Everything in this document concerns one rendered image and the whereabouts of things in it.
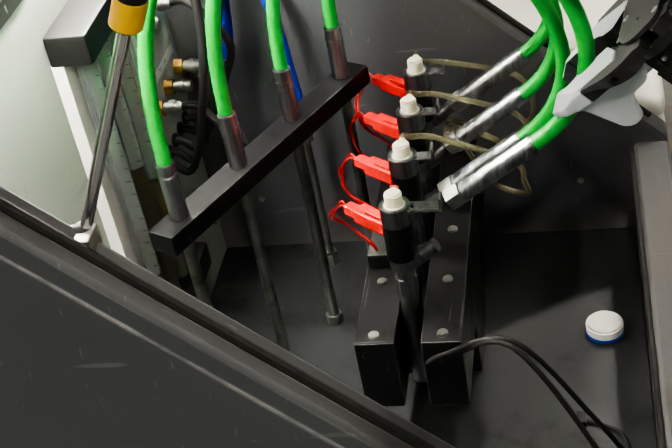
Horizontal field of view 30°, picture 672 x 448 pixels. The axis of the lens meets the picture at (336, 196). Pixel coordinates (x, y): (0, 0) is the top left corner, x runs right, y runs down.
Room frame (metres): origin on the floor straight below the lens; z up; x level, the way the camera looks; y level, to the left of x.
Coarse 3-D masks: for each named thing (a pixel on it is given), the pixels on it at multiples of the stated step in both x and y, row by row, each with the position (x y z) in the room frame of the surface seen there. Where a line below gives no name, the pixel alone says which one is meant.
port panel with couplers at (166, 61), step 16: (160, 0) 1.21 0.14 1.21; (160, 16) 1.26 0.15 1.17; (160, 32) 1.25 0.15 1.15; (160, 48) 1.24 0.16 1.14; (160, 64) 1.22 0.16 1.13; (176, 64) 1.26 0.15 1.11; (192, 64) 1.25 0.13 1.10; (160, 80) 1.21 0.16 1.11; (176, 80) 1.26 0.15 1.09; (160, 96) 1.20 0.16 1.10; (176, 96) 1.24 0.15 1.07; (176, 112) 1.17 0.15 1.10
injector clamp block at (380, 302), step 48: (480, 192) 1.15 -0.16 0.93; (480, 240) 1.09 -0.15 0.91; (384, 288) 0.95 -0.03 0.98; (432, 288) 0.94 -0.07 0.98; (480, 288) 1.04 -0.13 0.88; (384, 336) 0.88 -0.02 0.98; (432, 336) 0.87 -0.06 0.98; (480, 336) 0.99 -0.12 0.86; (384, 384) 0.87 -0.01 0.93; (432, 384) 0.86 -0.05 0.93
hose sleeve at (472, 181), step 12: (516, 144) 0.88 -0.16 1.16; (528, 144) 0.88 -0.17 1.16; (504, 156) 0.88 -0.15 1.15; (516, 156) 0.88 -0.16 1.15; (528, 156) 0.88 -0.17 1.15; (480, 168) 0.89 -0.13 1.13; (492, 168) 0.88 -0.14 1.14; (504, 168) 0.88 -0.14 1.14; (468, 180) 0.89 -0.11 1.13; (480, 180) 0.89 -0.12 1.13; (492, 180) 0.88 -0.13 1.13; (468, 192) 0.89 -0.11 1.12
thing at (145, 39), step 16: (560, 0) 0.87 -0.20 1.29; (576, 0) 0.87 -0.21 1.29; (576, 16) 0.87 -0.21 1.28; (144, 32) 0.95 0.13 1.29; (576, 32) 0.87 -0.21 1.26; (144, 48) 0.95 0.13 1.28; (592, 48) 0.86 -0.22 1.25; (144, 64) 0.95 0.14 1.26; (144, 80) 0.96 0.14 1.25; (144, 96) 0.96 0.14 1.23; (160, 112) 0.96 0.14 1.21; (576, 112) 0.87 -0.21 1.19; (160, 128) 0.96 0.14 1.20; (544, 128) 0.88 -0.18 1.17; (560, 128) 0.87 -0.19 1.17; (160, 144) 0.96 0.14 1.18; (544, 144) 0.87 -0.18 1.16; (160, 160) 0.96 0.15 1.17; (160, 176) 0.96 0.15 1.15
